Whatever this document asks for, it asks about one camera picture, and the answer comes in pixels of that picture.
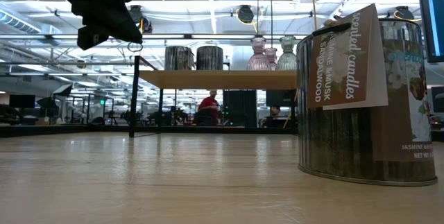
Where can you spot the wooden shelf with black legs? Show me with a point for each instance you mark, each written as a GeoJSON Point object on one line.
{"type": "Point", "coordinates": [208, 79]}

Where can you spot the metal scented candle tin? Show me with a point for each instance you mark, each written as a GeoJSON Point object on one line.
{"type": "Point", "coordinates": [347, 140]}
{"type": "Point", "coordinates": [209, 59]}
{"type": "Point", "coordinates": [178, 59]}

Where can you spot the green glass candlestick holder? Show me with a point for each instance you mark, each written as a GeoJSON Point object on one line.
{"type": "Point", "coordinates": [287, 61]}

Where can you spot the dark background monitor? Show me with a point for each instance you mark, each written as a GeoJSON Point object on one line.
{"type": "Point", "coordinates": [22, 101]}

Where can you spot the black studio light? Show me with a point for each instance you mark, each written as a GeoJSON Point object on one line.
{"type": "Point", "coordinates": [48, 103]}
{"type": "Point", "coordinates": [64, 90]}

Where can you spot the person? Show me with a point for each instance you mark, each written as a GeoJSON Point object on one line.
{"type": "Point", "coordinates": [275, 111]}
{"type": "Point", "coordinates": [208, 107]}

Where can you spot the black computer tower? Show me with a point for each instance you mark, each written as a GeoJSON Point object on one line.
{"type": "Point", "coordinates": [241, 107]}

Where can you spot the dark screen behind shelf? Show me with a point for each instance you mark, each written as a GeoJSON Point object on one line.
{"type": "Point", "coordinates": [279, 98]}

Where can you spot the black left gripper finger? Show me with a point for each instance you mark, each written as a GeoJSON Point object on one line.
{"type": "Point", "coordinates": [107, 16]}
{"type": "Point", "coordinates": [88, 38]}

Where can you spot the pink glass candlestick holder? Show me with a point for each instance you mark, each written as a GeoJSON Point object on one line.
{"type": "Point", "coordinates": [258, 61]}
{"type": "Point", "coordinates": [271, 55]}

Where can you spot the black aluminium table frame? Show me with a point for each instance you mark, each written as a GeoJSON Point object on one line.
{"type": "Point", "coordinates": [69, 131]}

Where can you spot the blue computer monitor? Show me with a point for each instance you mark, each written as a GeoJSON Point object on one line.
{"type": "Point", "coordinates": [435, 16]}

